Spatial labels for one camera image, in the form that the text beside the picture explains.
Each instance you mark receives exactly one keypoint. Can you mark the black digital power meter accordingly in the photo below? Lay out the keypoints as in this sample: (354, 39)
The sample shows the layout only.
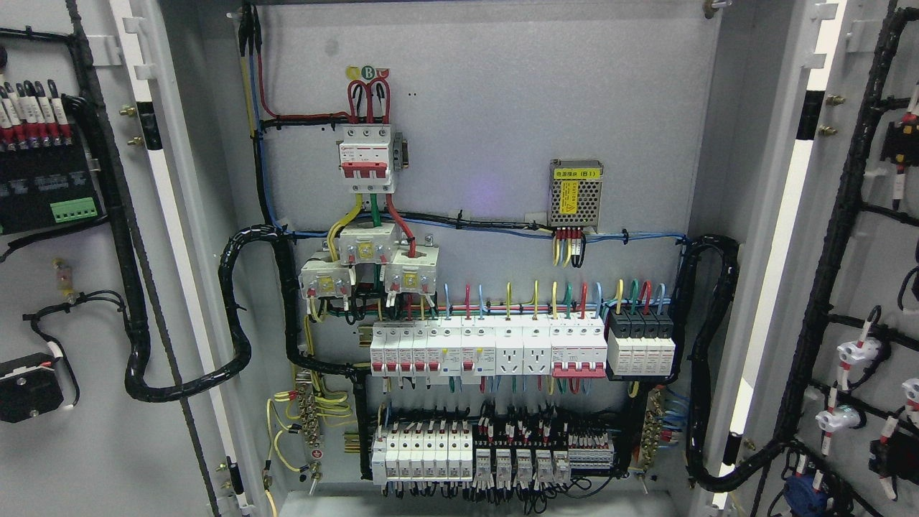
(47, 187)

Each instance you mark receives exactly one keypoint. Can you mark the metal mesh power supply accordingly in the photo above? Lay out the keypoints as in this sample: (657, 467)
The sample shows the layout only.
(576, 193)

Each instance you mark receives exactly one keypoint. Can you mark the grey cabinet door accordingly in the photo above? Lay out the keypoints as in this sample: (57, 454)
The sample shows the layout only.
(163, 79)
(802, 346)

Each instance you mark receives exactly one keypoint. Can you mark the black white surge protector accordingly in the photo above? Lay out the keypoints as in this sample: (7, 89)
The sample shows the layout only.
(640, 345)

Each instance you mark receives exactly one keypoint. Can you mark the brass ground terminal bar left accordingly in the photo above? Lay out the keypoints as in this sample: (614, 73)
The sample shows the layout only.
(308, 418)

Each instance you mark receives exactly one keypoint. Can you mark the white socket breaker row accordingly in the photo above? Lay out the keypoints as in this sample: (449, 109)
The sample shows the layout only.
(489, 345)

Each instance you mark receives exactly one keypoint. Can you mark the lower relay terminal row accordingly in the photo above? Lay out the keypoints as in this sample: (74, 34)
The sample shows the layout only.
(493, 456)

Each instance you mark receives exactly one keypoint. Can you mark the white current transformers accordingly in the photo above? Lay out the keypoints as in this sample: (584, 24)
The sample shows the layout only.
(370, 253)

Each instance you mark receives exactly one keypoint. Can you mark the brass ground terminal bar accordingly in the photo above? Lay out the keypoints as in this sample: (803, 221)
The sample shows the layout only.
(308, 418)
(653, 423)

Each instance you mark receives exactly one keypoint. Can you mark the red main circuit breaker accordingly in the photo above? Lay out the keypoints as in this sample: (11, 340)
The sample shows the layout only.
(370, 156)

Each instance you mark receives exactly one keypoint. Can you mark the brass ground terminal bar right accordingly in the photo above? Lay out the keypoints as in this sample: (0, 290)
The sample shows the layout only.
(653, 423)

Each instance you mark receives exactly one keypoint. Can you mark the white rotary selector switch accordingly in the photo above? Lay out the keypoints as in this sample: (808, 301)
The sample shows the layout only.
(29, 387)

